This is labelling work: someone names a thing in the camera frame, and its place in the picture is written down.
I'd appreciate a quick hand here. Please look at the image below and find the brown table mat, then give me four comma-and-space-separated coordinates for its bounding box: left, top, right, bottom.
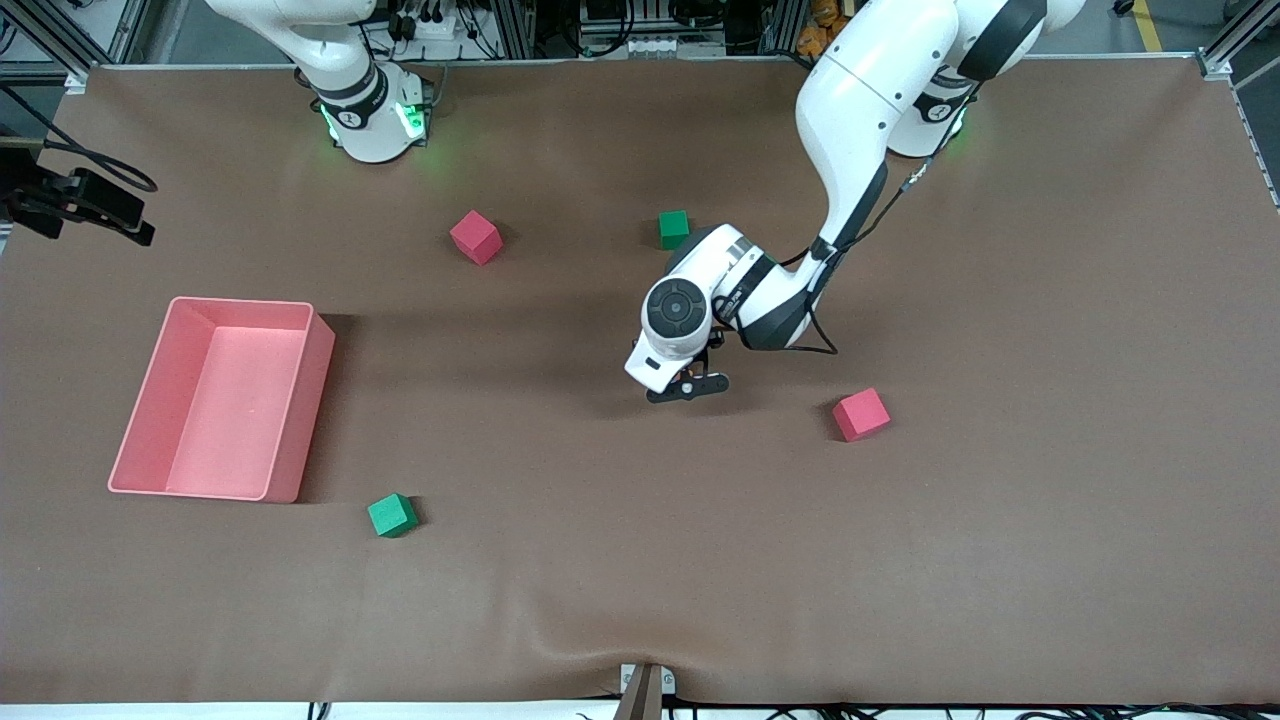
0, 55, 1280, 706

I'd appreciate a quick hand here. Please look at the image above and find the aluminium frame post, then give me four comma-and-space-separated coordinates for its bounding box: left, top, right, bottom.
487, 0, 536, 58
762, 0, 804, 56

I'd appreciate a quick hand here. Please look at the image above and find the white power strip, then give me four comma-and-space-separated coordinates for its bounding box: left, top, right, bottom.
395, 0, 463, 43

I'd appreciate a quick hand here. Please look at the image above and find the brown bar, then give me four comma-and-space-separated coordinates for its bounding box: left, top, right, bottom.
612, 665, 664, 720

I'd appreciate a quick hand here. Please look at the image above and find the pink foam cube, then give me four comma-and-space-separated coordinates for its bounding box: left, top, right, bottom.
832, 388, 892, 443
449, 210, 504, 267

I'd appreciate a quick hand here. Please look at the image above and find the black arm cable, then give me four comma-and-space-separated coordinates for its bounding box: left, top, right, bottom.
0, 85, 159, 193
775, 85, 986, 357

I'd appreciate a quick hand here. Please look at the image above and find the aluminium frame rail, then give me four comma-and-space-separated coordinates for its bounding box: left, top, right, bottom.
1195, 0, 1280, 81
15, 0, 151, 81

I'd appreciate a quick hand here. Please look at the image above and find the pink plastic bin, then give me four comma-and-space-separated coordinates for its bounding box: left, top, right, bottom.
107, 296, 337, 504

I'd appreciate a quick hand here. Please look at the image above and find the orange packaged items pile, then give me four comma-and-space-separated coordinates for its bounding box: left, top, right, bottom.
797, 0, 851, 56

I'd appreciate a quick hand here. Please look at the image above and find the white terminal block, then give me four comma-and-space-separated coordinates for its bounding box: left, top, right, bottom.
615, 35, 726, 59

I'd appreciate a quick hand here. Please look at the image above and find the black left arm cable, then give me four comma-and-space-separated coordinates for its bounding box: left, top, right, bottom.
775, 85, 986, 357

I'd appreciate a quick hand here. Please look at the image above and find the metal clamp bracket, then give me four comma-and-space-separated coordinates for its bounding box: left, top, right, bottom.
619, 663, 677, 697

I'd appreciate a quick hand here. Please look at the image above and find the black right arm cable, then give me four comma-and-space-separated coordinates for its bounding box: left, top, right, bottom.
0, 85, 159, 193

